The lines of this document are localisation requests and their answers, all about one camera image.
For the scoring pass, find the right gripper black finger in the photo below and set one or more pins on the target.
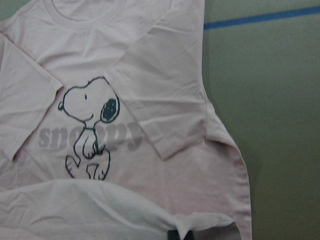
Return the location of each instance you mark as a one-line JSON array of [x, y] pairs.
[[181, 230]]

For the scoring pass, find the blue tape line crosswise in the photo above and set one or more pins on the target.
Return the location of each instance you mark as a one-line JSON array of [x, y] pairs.
[[266, 17]]

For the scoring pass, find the pink Snoopy t-shirt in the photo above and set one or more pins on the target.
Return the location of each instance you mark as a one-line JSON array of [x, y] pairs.
[[106, 130]]

